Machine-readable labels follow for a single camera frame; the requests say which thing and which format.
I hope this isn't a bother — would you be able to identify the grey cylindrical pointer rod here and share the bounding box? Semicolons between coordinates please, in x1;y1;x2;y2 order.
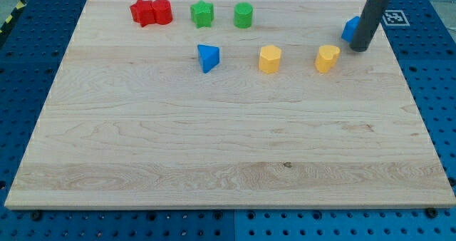
349;0;390;52

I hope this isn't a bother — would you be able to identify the black bolt front left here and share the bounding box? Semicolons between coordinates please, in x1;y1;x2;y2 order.
30;210;42;221

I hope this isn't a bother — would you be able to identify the yellow heart block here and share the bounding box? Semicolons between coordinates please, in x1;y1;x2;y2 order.
314;45;341;73

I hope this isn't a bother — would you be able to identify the green star block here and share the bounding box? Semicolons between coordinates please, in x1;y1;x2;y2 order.
190;0;214;29

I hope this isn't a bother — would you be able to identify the red cylinder block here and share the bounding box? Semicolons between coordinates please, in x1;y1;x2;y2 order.
152;0;173;25

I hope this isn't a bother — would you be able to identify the light wooden board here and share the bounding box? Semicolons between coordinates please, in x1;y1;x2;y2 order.
5;0;455;210

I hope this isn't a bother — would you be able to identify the black bolt front right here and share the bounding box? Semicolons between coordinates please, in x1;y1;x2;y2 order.
425;207;438;219

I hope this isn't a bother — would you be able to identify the blue cube block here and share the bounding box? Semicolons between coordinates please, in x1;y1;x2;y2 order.
341;16;360;43

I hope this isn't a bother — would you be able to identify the yellow hexagon block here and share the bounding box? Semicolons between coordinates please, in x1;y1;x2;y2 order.
259;45;282;74

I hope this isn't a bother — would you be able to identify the white fiducial marker tag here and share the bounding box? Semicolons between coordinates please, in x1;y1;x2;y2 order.
383;9;410;26

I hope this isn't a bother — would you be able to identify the green cylinder block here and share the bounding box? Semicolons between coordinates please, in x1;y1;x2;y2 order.
234;2;253;29

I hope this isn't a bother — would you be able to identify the red star block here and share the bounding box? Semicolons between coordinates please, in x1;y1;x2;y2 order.
130;0;156;27

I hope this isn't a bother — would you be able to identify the black bolt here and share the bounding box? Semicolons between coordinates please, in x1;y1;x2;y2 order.
425;207;438;219
30;210;42;221

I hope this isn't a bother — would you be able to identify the blue triangle block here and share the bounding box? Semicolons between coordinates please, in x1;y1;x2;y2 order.
197;44;220;73

